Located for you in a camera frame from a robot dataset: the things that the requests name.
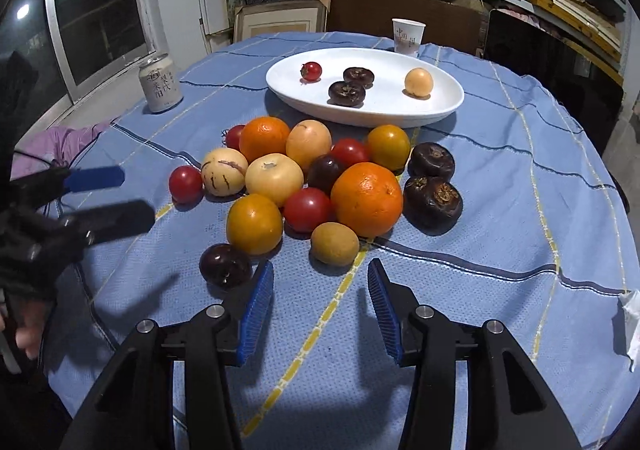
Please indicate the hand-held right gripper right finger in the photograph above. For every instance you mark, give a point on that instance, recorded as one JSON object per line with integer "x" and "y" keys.
{"x": 385, "y": 310}

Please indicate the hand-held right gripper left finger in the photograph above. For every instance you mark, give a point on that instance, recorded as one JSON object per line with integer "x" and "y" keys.
{"x": 255, "y": 310}

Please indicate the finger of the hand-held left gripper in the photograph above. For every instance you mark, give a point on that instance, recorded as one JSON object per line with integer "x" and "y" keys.
{"x": 95, "y": 178}
{"x": 115, "y": 220}

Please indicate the dark purple plum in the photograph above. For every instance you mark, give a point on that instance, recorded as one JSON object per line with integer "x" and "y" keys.
{"x": 324, "y": 173}
{"x": 225, "y": 265}

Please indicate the red tomato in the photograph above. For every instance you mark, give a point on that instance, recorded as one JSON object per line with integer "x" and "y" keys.
{"x": 233, "y": 137}
{"x": 350, "y": 152}
{"x": 185, "y": 185}
{"x": 311, "y": 71}
{"x": 307, "y": 210}

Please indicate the golden brown kiwi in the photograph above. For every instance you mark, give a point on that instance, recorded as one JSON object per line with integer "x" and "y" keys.
{"x": 334, "y": 243}

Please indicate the yellow-orange tomato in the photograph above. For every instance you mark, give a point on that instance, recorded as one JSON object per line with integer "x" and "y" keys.
{"x": 254, "y": 224}
{"x": 388, "y": 147}

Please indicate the large orange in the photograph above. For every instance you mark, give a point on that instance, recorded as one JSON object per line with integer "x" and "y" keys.
{"x": 366, "y": 199}

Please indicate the large dark water chestnut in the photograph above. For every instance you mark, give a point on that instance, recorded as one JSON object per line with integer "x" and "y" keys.
{"x": 432, "y": 204}
{"x": 432, "y": 160}

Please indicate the striped pepino melon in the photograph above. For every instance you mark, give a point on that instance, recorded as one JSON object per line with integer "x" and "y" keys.
{"x": 224, "y": 171}

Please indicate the pale yellow persimmon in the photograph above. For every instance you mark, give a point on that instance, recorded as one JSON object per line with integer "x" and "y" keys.
{"x": 308, "y": 144}
{"x": 274, "y": 178}

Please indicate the white oval plate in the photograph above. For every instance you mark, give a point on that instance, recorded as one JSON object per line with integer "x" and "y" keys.
{"x": 385, "y": 102}

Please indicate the person's left hand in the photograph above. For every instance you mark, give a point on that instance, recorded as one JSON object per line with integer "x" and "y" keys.
{"x": 27, "y": 335}

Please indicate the purple cloth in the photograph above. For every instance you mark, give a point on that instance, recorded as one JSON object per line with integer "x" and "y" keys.
{"x": 55, "y": 142}

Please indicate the white beverage can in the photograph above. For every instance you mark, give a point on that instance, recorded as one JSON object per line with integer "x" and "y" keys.
{"x": 160, "y": 84}

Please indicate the blue checked tablecloth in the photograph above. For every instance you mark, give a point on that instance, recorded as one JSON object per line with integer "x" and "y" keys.
{"x": 475, "y": 230}

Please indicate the small dark water chestnut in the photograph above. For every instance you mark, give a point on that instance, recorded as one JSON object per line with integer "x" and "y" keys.
{"x": 346, "y": 93}
{"x": 358, "y": 76}

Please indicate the small yellow apricot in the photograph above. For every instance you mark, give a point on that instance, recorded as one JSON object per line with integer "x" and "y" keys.
{"x": 418, "y": 82}

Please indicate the white crumpled paper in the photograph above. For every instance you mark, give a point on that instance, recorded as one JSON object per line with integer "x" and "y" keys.
{"x": 631, "y": 330}

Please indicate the white paper cup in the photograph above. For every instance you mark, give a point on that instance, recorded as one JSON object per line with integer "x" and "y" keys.
{"x": 407, "y": 37}

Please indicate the black flat screen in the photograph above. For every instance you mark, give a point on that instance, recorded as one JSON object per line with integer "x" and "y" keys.
{"x": 545, "y": 69}

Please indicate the brown board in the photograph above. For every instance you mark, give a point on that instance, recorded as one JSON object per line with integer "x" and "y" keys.
{"x": 360, "y": 12}

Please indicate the wooden picture frame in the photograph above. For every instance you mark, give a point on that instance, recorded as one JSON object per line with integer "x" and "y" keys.
{"x": 280, "y": 19}

